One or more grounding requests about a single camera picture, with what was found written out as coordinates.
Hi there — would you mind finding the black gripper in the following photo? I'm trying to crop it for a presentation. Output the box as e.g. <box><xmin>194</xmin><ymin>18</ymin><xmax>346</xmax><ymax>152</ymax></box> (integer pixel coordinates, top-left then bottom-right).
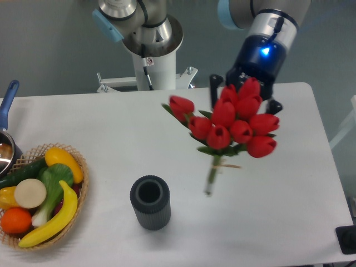
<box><xmin>209</xmin><ymin>35</ymin><xmax>286</xmax><ymax>115</ymax></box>

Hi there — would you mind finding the red tulip bouquet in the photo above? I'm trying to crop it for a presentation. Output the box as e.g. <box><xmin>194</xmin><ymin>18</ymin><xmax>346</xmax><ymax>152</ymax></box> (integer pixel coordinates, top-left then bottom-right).
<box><xmin>162</xmin><ymin>77</ymin><xmax>279</xmax><ymax>196</ymax></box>

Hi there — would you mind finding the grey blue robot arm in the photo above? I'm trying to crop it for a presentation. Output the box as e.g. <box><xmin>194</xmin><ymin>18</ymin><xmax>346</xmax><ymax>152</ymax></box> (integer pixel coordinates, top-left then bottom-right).
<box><xmin>92</xmin><ymin>1</ymin><xmax>310</xmax><ymax>115</ymax></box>

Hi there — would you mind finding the dark grey ribbed vase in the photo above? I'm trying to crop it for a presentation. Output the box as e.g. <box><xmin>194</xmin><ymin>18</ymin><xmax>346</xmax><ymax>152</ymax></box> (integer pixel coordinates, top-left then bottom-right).
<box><xmin>130</xmin><ymin>175</ymin><xmax>171</xmax><ymax>231</ymax></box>

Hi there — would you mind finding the black device at edge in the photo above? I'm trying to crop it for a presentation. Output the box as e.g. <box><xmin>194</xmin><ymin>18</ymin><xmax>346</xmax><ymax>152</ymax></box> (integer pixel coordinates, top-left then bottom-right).
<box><xmin>335</xmin><ymin>225</ymin><xmax>356</xmax><ymax>255</ymax></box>

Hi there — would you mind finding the red fruit in basket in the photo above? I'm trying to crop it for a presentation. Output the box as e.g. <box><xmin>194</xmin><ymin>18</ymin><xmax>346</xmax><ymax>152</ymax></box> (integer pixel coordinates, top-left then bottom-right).
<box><xmin>53</xmin><ymin>184</ymin><xmax>81</xmax><ymax>216</ymax></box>

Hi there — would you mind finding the green bok choy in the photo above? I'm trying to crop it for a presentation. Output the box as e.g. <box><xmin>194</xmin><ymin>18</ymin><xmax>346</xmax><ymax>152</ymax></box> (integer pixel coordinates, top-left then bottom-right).
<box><xmin>32</xmin><ymin>164</ymin><xmax>73</xmax><ymax>228</ymax></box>

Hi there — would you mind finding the yellow banana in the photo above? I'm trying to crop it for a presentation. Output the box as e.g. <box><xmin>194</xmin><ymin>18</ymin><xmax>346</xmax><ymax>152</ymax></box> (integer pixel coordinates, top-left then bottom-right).
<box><xmin>18</xmin><ymin>180</ymin><xmax>78</xmax><ymax>248</ymax></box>

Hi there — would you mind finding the woven wicker basket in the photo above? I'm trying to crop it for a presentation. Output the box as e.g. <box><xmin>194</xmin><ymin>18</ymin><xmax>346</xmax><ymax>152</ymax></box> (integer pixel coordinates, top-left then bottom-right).
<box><xmin>1</xmin><ymin>143</ymin><xmax>89</xmax><ymax>251</ymax></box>

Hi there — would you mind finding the dark green cucumber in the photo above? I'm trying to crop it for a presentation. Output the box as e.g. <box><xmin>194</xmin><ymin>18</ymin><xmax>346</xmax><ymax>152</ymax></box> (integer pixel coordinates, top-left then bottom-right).
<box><xmin>1</xmin><ymin>157</ymin><xmax>47</xmax><ymax>189</ymax></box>

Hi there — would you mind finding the beige round disc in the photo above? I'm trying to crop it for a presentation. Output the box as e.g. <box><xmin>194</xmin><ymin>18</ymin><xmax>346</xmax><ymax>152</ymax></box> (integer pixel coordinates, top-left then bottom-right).
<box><xmin>14</xmin><ymin>179</ymin><xmax>47</xmax><ymax>209</ymax></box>

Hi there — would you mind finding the yellow bell pepper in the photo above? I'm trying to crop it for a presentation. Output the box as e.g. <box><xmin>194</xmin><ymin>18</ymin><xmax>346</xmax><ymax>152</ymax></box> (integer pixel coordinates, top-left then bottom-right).
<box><xmin>0</xmin><ymin>186</ymin><xmax>19</xmax><ymax>210</ymax></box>

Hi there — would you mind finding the orange fruit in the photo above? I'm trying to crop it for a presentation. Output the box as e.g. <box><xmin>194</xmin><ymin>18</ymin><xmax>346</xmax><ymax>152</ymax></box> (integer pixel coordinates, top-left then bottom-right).
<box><xmin>1</xmin><ymin>207</ymin><xmax>32</xmax><ymax>234</ymax></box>

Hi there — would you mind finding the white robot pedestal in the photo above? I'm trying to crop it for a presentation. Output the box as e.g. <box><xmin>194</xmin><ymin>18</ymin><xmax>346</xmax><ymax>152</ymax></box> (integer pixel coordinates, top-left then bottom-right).
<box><xmin>96</xmin><ymin>13</ymin><xmax>199</xmax><ymax>94</ymax></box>

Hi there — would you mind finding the white frame at right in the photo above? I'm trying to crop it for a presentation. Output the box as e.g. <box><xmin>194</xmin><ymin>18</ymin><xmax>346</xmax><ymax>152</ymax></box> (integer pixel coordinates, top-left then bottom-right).
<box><xmin>329</xmin><ymin>95</ymin><xmax>355</xmax><ymax>150</ymax></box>

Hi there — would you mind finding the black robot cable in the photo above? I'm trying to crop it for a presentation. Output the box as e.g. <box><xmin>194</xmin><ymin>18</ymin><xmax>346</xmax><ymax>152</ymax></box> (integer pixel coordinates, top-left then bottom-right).
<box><xmin>140</xmin><ymin>43</ymin><xmax>155</xmax><ymax>91</ymax></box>

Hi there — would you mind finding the blue handled saucepan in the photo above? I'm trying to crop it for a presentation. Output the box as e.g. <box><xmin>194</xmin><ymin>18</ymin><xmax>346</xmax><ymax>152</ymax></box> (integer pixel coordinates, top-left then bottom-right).
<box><xmin>1</xmin><ymin>80</ymin><xmax>22</xmax><ymax>178</ymax></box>

